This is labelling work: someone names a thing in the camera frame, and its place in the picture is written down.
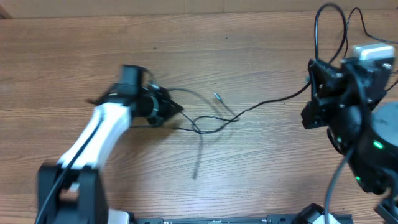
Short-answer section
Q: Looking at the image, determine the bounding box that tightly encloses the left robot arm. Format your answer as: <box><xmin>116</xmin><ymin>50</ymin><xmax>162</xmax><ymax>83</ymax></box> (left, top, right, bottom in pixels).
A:
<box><xmin>35</xmin><ymin>65</ymin><xmax>183</xmax><ymax>223</ymax></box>

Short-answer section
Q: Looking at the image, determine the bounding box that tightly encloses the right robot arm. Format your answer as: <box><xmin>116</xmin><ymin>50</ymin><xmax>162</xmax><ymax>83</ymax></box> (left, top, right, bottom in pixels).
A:
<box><xmin>301</xmin><ymin>57</ymin><xmax>397</xmax><ymax>223</ymax></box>

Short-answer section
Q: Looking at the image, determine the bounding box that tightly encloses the black aluminium mounting rail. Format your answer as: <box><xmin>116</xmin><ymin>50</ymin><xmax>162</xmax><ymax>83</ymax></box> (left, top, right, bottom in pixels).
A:
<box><xmin>108</xmin><ymin>203</ymin><xmax>354</xmax><ymax>224</ymax></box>

